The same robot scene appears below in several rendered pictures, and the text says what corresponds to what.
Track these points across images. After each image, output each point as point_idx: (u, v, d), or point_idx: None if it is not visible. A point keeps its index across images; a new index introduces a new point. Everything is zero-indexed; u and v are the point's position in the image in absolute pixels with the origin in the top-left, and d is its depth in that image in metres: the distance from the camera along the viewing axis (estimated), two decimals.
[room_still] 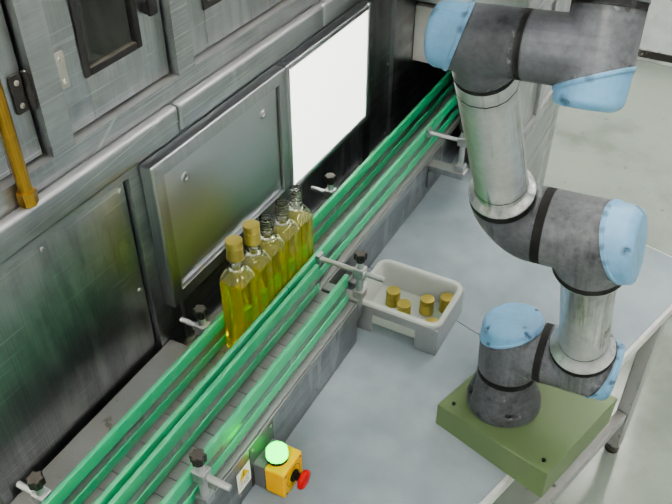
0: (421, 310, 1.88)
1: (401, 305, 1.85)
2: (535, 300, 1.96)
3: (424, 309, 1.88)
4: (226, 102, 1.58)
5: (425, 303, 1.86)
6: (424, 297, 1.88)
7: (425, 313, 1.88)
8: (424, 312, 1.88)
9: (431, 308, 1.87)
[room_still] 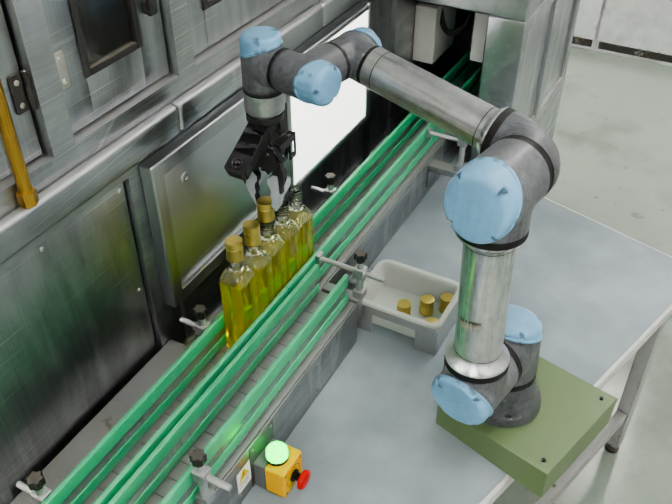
0: (421, 310, 1.88)
1: (401, 305, 1.85)
2: (535, 300, 1.96)
3: (424, 309, 1.88)
4: (226, 102, 1.58)
5: (425, 303, 1.86)
6: (424, 297, 1.88)
7: (425, 313, 1.88)
8: (424, 312, 1.88)
9: (431, 308, 1.87)
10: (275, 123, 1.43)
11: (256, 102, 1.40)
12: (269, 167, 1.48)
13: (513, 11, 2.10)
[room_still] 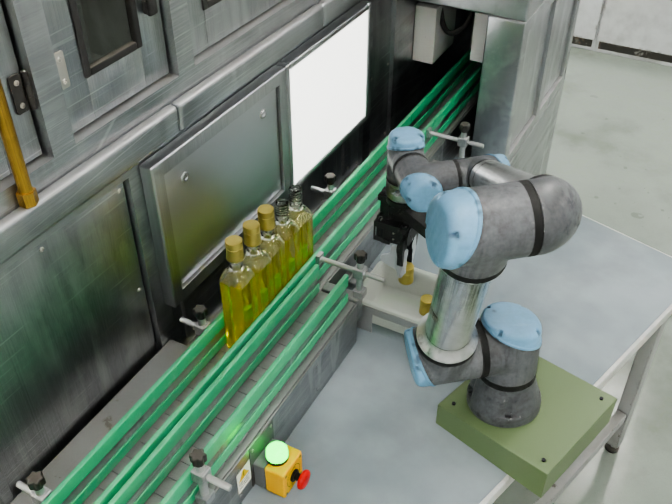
0: (421, 310, 1.88)
1: None
2: (535, 300, 1.96)
3: (424, 309, 1.88)
4: (226, 102, 1.58)
5: (425, 303, 1.86)
6: (424, 297, 1.88)
7: (425, 313, 1.88)
8: (424, 312, 1.88)
9: None
10: None
11: None
12: (416, 230, 1.75)
13: (513, 11, 2.10)
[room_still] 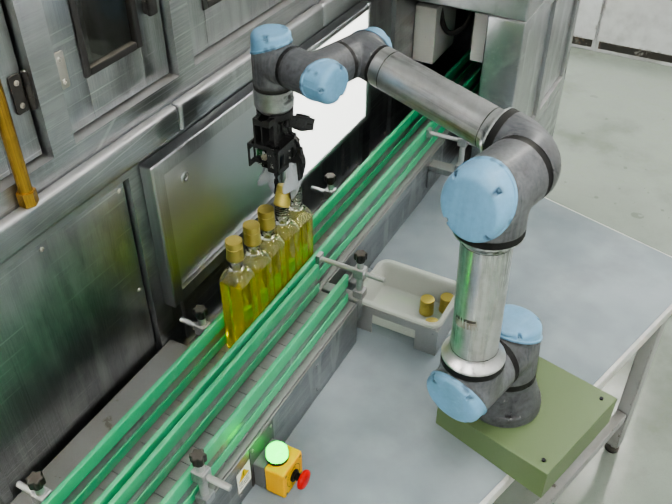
0: (421, 310, 1.88)
1: None
2: (535, 300, 1.96)
3: (424, 309, 1.88)
4: (226, 102, 1.58)
5: (425, 303, 1.86)
6: (424, 297, 1.88)
7: (425, 313, 1.88)
8: (424, 312, 1.88)
9: (431, 308, 1.87)
10: None
11: None
12: None
13: (513, 11, 2.10)
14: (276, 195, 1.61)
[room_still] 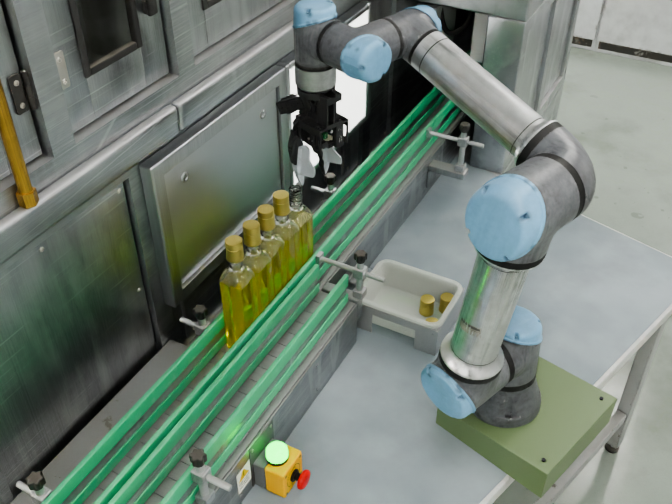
0: (421, 310, 1.88)
1: (284, 196, 1.60)
2: (535, 300, 1.96)
3: (424, 309, 1.88)
4: (226, 102, 1.58)
5: (425, 303, 1.86)
6: (424, 297, 1.88)
7: (425, 313, 1.88)
8: (424, 312, 1.88)
9: (431, 308, 1.87)
10: (297, 93, 1.42)
11: None
12: None
13: (513, 11, 2.10)
14: (274, 205, 1.61)
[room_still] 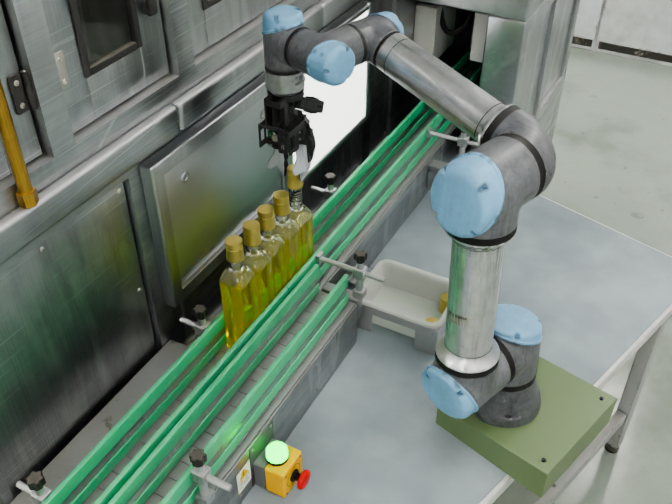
0: (299, 183, 1.63)
1: (284, 196, 1.60)
2: (535, 300, 1.96)
3: None
4: (226, 102, 1.58)
5: None
6: (292, 169, 1.62)
7: (302, 182, 1.64)
8: (302, 181, 1.64)
9: None
10: None
11: None
12: None
13: (513, 11, 2.10)
14: (274, 205, 1.61)
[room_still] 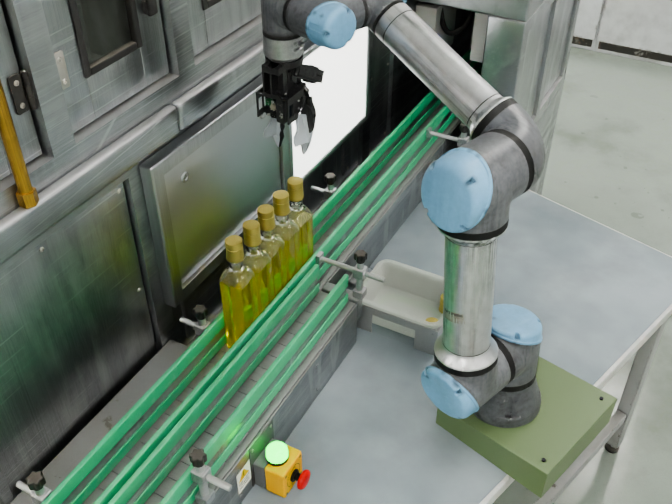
0: (300, 195, 1.65)
1: (284, 196, 1.60)
2: (535, 300, 1.96)
3: (302, 190, 1.65)
4: (226, 102, 1.58)
5: (302, 182, 1.64)
6: (293, 182, 1.64)
7: (303, 194, 1.66)
8: (302, 194, 1.66)
9: (302, 185, 1.67)
10: None
11: None
12: None
13: (513, 11, 2.10)
14: (274, 205, 1.61)
